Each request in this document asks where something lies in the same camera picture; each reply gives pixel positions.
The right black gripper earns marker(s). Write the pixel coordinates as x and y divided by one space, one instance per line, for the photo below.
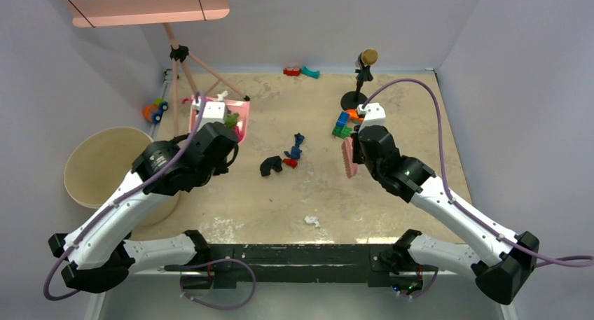
356 157

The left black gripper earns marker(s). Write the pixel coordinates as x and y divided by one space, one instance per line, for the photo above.
220 167

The pink hand brush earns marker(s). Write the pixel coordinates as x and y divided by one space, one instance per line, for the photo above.
348 153

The green paper scrap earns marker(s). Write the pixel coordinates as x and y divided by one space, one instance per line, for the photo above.
231 120

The pink dustpan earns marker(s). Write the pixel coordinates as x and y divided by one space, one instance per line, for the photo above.
241 107

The small white paper scrap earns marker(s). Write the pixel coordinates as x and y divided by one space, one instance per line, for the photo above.
312 220

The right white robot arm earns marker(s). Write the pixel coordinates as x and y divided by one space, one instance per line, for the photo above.
496 258

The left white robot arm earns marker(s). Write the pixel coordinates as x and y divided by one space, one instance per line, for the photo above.
99 255

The green toy brick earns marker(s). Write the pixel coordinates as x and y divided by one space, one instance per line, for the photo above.
341 132

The orange horseshoe toy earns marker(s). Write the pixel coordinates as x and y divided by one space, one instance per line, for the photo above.
354 116

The blue toy brick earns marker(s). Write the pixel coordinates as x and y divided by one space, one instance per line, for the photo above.
343 119

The black stand gold microphone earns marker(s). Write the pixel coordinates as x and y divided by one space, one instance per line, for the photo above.
367 58

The orange blue toy car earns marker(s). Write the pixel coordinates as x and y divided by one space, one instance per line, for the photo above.
153 113

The teal curved toy piece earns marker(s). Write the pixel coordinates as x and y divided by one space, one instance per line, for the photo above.
310 73

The red toy block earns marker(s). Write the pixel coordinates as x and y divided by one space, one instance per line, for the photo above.
292 71

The beige round bucket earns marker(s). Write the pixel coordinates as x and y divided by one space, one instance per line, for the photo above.
99 164

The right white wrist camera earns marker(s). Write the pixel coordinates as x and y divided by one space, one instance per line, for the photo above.
372 113

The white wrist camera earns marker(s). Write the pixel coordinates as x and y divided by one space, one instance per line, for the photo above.
215 112
372 113

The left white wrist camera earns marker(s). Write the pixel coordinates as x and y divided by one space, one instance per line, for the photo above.
215 112

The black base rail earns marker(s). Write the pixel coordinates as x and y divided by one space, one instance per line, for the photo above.
376 265

